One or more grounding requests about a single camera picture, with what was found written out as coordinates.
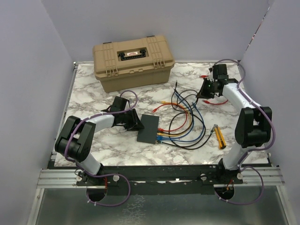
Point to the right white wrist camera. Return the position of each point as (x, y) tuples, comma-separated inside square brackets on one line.
[(213, 74)]

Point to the dark grey network switch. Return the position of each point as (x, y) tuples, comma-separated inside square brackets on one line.
[(149, 133)]

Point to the black mounting base plate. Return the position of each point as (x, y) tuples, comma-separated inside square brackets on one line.
[(158, 180)]

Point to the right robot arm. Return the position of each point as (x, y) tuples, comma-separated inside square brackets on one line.
[(253, 128)]

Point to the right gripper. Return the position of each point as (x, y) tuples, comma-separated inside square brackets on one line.
[(203, 93)]

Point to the tan plastic toolbox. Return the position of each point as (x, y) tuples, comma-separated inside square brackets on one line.
[(133, 63)]

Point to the yellow utility knife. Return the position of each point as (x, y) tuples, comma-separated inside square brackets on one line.
[(220, 137)]

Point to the aluminium front rail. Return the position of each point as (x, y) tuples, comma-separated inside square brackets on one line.
[(271, 176)]

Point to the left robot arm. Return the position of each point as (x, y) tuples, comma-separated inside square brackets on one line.
[(76, 137)]

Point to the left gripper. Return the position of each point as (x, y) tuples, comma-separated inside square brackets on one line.
[(135, 124)]

